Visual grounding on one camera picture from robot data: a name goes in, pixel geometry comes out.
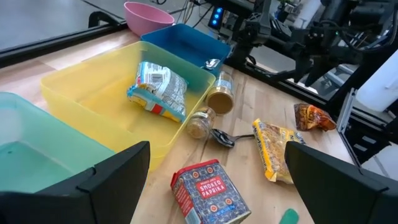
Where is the green spatula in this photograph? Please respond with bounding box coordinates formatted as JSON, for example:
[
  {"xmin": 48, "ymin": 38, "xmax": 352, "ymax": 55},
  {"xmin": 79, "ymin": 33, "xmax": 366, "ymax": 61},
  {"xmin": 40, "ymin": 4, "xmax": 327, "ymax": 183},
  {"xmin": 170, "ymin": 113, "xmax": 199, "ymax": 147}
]
[{"xmin": 279, "ymin": 208, "xmax": 300, "ymax": 224}]

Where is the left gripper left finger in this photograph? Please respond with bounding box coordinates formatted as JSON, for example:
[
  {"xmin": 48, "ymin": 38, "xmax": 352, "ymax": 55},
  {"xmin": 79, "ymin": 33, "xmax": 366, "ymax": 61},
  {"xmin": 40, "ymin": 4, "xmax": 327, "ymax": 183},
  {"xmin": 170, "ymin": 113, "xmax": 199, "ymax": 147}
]
[{"xmin": 0, "ymin": 141, "xmax": 151, "ymax": 224}]

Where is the black box with blue lights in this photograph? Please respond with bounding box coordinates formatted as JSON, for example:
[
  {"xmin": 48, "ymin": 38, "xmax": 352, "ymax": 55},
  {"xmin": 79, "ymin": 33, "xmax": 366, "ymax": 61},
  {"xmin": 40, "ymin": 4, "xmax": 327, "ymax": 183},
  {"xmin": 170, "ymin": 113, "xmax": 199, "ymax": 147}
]
[{"xmin": 207, "ymin": 6, "xmax": 224, "ymax": 29}]

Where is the dark metal spoon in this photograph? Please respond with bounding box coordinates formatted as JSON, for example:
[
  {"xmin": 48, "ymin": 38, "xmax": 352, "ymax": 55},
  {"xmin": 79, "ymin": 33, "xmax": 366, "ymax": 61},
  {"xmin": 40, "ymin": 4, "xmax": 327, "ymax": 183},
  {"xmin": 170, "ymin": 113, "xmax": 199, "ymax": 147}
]
[{"xmin": 210, "ymin": 128, "xmax": 256, "ymax": 148}]

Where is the silver aluminium post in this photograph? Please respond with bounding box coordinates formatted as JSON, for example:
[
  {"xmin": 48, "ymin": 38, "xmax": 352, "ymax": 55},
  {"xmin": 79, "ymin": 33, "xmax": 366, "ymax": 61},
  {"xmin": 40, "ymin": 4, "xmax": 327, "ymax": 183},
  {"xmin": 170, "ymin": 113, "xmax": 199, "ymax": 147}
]
[{"xmin": 337, "ymin": 88, "xmax": 358, "ymax": 141}]

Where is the yellow Maruchan ramen pack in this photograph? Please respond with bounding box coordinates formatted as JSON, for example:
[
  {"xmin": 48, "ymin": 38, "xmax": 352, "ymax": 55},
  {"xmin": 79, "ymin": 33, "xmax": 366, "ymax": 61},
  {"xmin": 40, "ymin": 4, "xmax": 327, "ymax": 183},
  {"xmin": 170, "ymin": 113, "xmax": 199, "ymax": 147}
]
[{"xmin": 251, "ymin": 118, "xmax": 307, "ymax": 184}]

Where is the blue red smoked paprika tin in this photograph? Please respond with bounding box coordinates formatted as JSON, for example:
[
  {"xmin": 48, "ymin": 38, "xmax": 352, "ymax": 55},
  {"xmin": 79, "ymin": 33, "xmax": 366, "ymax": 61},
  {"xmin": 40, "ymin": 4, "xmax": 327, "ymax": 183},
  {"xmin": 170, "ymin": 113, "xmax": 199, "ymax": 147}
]
[{"xmin": 170, "ymin": 159, "xmax": 252, "ymax": 224}]

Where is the black aluminium rig frame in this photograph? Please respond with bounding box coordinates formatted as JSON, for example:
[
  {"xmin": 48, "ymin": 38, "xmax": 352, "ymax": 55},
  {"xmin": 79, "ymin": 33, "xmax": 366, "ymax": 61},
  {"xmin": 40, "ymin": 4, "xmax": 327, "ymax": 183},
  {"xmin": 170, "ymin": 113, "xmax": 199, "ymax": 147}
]
[{"xmin": 0, "ymin": 21, "xmax": 398, "ymax": 169}]

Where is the green plastic bin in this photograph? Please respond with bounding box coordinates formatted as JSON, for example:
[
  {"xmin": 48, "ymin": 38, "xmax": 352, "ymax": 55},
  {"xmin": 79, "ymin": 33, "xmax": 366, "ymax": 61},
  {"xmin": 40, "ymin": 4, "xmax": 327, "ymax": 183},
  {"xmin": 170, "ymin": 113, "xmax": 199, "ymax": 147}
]
[{"xmin": 0, "ymin": 91, "xmax": 116, "ymax": 194}]

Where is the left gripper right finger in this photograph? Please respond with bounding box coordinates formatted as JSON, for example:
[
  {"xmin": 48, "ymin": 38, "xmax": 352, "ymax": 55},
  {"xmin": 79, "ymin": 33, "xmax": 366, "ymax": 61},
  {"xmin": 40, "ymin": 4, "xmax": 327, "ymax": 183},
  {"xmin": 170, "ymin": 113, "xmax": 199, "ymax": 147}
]
[{"xmin": 284, "ymin": 141, "xmax": 398, "ymax": 224}]

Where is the blue plastic bin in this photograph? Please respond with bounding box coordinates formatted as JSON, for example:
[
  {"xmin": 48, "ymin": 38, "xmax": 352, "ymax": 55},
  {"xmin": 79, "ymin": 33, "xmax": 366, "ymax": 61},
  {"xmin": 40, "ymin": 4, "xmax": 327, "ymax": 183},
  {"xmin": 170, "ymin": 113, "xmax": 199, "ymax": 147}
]
[{"xmin": 141, "ymin": 23, "xmax": 232, "ymax": 77}]

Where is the yellow plastic bin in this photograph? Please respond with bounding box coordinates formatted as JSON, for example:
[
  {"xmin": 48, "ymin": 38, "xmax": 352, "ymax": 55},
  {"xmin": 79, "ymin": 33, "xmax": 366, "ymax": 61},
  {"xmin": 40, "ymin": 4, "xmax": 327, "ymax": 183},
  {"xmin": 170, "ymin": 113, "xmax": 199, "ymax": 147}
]
[{"xmin": 40, "ymin": 40, "xmax": 216, "ymax": 171}]

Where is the blue-edged white ramen pack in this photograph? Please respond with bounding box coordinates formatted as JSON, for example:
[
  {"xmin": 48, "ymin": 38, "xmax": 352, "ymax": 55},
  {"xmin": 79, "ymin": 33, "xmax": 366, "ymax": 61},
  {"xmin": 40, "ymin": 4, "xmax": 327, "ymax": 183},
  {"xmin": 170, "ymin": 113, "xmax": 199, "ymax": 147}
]
[{"xmin": 126, "ymin": 61, "xmax": 189, "ymax": 123}]

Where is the white box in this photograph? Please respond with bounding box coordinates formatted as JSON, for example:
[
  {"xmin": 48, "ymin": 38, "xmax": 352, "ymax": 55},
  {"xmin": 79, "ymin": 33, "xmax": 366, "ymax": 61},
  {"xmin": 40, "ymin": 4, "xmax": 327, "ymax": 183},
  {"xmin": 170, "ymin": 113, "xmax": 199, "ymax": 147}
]
[{"xmin": 356, "ymin": 49, "xmax": 398, "ymax": 113}]

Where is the brown orange snack pouch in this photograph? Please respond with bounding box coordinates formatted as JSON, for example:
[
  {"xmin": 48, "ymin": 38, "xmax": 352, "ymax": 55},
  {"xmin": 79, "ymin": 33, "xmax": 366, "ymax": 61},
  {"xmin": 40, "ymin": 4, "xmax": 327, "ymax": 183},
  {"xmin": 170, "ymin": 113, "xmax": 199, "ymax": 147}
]
[{"xmin": 294, "ymin": 103, "xmax": 337, "ymax": 132}]

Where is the large tan-lidded spice jar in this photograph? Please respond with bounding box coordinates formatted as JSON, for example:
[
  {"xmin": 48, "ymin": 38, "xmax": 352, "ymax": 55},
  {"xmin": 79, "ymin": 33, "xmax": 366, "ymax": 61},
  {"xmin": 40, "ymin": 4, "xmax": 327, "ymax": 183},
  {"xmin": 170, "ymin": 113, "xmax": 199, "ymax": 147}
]
[{"xmin": 205, "ymin": 70, "xmax": 235, "ymax": 115}]

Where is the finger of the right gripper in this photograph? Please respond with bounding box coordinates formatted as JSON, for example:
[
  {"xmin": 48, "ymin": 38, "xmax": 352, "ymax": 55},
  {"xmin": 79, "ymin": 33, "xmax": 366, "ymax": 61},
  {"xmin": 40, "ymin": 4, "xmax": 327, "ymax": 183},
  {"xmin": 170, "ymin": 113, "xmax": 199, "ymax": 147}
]
[
  {"xmin": 294, "ymin": 52, "xmax": 312, "ymax": 83},
  {"xmin": 306, "ymin": 55, "xmax": 327, "ymax": 88}
]

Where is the pink bowl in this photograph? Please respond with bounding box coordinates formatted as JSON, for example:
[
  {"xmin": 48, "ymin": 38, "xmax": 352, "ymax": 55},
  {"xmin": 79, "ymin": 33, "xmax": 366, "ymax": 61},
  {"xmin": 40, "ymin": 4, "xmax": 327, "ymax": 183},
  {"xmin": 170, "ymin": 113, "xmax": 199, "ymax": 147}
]
[{"xmin": 123, "ymin": 1, "xmax": 175, "ymax": 37}]

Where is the silver metal spoon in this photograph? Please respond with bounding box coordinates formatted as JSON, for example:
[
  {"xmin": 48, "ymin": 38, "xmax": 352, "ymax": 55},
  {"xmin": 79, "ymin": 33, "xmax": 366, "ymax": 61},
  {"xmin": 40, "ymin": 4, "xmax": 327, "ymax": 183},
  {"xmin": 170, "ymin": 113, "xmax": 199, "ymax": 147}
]
[{"xmin": 203, "ymin": 58, "xmax": 221, "ymax": 71}]

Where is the small glass spice jar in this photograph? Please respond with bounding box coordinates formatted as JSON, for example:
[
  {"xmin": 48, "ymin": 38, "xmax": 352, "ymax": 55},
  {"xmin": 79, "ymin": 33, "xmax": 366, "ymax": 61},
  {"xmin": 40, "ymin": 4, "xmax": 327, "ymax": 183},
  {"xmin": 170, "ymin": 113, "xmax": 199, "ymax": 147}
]
[{"xmin": 185, "ymin": 106, "xmax": 216, "ymax": 140}]

